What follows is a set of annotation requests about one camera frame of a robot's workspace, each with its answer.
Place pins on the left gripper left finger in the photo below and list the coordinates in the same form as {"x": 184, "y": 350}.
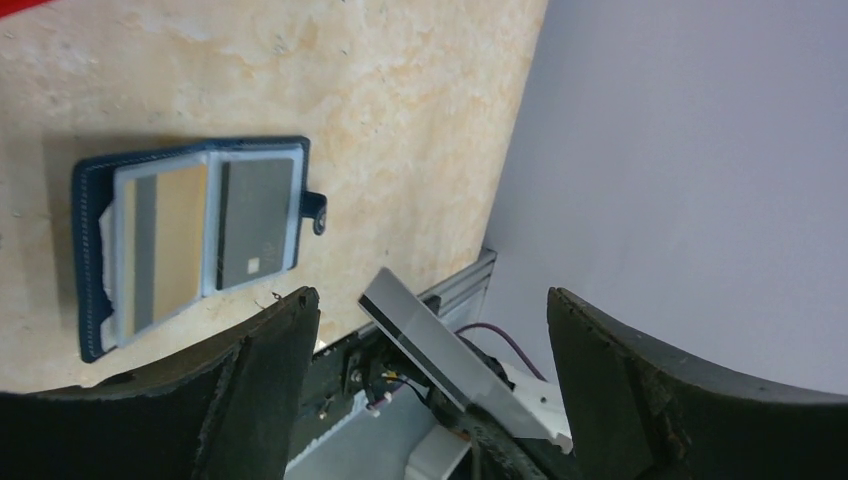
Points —
{"x": 223, "y": 408}

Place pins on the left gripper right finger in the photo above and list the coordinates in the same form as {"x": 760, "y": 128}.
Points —
{"x": 640, "y": 408}

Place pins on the navy leather card holder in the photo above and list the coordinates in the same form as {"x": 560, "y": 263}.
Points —
{"x": 97, "y": 240}

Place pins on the red plastic bin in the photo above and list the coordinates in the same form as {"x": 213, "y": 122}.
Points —
{"x": 11, "y": 7}

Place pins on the gold credit card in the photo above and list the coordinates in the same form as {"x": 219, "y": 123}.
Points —
{"x": 162, "y": 228}

